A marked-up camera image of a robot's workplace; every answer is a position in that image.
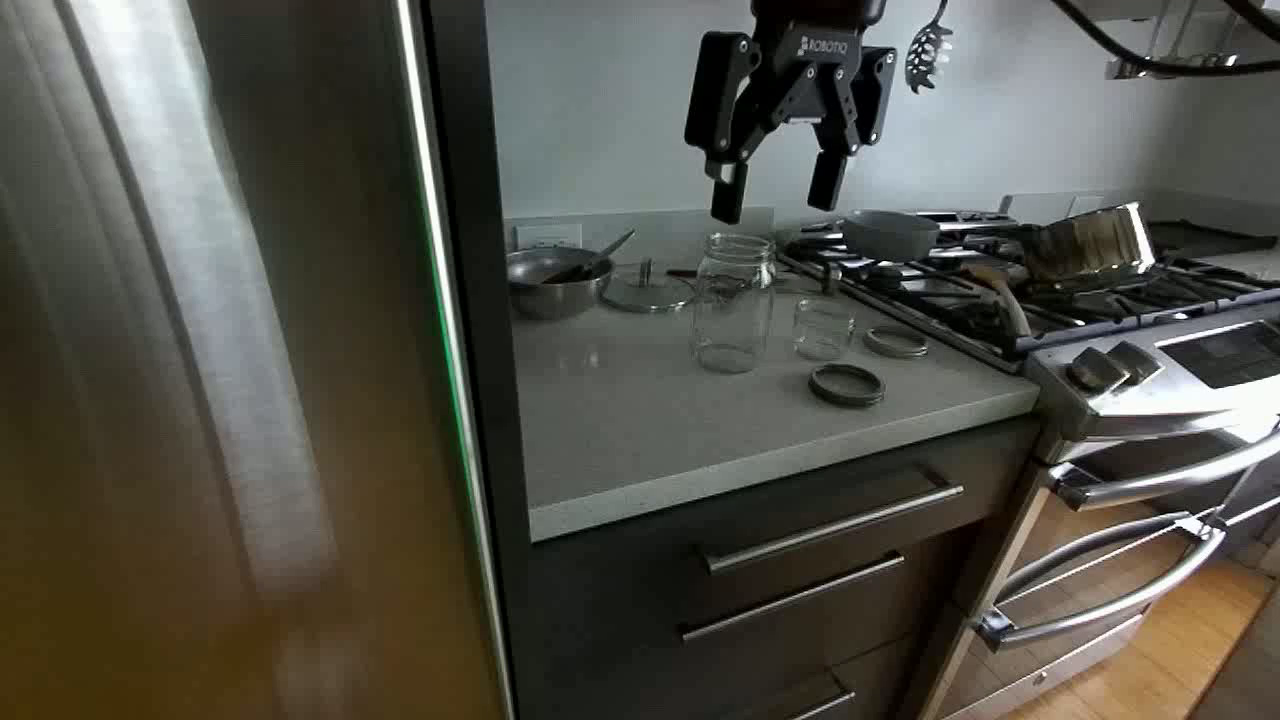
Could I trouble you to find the metal mixing bowl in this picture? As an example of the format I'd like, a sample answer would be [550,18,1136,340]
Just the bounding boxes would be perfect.
[506,240,616,324]

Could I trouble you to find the metal oven drawer handle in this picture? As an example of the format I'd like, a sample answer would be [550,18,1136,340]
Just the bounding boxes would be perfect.
[973,512,1234,656]

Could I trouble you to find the stainless steel gas range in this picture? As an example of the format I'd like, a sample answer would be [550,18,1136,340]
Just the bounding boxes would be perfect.
[777,198,1280,720]

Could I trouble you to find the metal oven door handle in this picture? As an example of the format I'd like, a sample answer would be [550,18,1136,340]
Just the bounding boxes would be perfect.
[1045,431,1280,512]

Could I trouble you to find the short clear glass jar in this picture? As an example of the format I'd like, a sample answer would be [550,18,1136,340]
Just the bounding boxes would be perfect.
[791,291,861,365]

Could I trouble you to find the black camera cable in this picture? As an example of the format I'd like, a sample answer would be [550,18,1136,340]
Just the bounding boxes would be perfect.
[1052,0,1280,81]

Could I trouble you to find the grey stove knob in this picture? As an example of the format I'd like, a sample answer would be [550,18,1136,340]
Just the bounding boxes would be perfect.
[1109,337,1166,384]
[1066,343,1133,398]

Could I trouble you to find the black hanging slotted spoon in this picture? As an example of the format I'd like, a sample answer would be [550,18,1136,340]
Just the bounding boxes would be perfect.
[899,0,961,96]

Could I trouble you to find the grey hanging utensils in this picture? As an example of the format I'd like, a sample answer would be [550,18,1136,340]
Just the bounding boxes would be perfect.
[1103,0,1246,81]

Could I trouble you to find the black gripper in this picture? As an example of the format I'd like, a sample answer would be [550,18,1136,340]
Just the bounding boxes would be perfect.
[684,0,899,227]

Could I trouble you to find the glass pot lid with knob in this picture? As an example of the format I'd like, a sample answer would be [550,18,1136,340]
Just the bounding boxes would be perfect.
[598,256,697,320]

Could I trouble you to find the dark round jar cap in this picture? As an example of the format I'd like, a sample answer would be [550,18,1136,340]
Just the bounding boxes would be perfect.
[806,361,888,413]

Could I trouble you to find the metal spoon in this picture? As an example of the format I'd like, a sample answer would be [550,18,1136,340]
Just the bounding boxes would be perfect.
[574,227,641,280]

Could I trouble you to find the stainless steel refrigerator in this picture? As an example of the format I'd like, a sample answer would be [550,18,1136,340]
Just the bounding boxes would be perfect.
[0,0,538,720]

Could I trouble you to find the tall clear glass jar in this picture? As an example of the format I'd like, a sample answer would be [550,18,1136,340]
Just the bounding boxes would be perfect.
[688,227,782,375]

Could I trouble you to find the wooden handled brush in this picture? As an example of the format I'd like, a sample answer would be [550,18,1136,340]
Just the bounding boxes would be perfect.
[957,256,1039,343]

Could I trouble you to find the dark grey drawer cabinet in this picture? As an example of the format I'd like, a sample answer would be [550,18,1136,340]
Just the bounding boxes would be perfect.
[512,418,1045,720]

